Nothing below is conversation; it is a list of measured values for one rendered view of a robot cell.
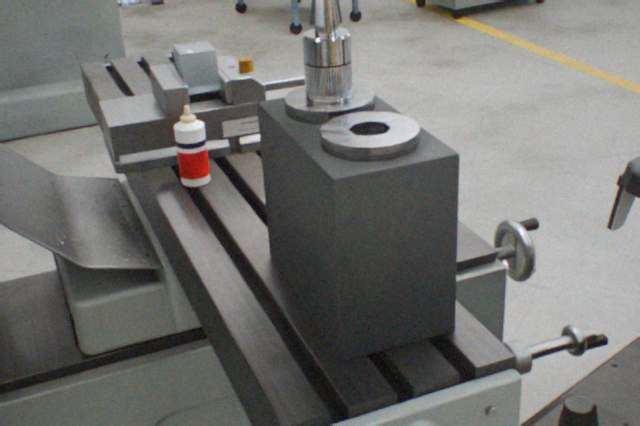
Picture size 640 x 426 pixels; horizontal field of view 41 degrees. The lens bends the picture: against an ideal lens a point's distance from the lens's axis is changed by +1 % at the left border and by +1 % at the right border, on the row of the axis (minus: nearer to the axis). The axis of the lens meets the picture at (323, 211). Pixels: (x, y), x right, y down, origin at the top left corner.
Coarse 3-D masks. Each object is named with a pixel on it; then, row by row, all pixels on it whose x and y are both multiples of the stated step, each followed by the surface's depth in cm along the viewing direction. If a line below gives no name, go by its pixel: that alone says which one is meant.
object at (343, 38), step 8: (312, 32) 81; (344, 32) 81; (304, 40) 80; (312, 40) 79; (320, 40) 79; (328, 40) 79; (336, 40) 79; (344, 40) 80; (312, 48) 80; (320, 48) 79; (328, 48) 79
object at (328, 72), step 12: (336, 48) 79; (348, 48) 80; (312, 60) 80; (324, 60) 80; (336, 60) 80; (348, 60) 81; (312, 72) 81; (324, 72) 80; (336, 72) 80; (348, 72) 81; (312, 84) 81; (324, 84) 81; (336, 84) 81; (348, 84) 82; (312, 96) 82; (324, 96) 81; (336, 96) 81; (348, 96) 82
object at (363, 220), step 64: (320, 128) 80; (384, 128) 77; (320, 192) 73; (384, 192) 71; (448, 192) 74; (320, 256) 77; (384, 256) 74; (448, 256) 77; (320, 320) 81; (384, 320) 77; (448, 320) 80
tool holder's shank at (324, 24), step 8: (312, 0) 79; (320, 0) 78; (328, 0) 78; (336, 0) 79; (312, 8) 79; (320, 8) 79; (328, 8) 79; (336, 8) 79; (312, 16) 79; (320, 16) 79; (328, 16) 79; (336, 16) 79; (312, 24) 80; (320, 24) 79; (328, 24) 79; (336, 24) 79; (320, 32) 80; (328, 32) 80; (336, 32) 80
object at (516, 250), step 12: (504, 228) 154; (516, 228) 151; (528, 228) 152; (504, 240) 156; (516, 240) 152; (528, 240) 149; (504, 252) 153; (516, 252) 153; (528, 252) 149; (504, 264) 157; (516, 264) 154; (528, 264) 150; (516, 276) 154; (528, 276) 151
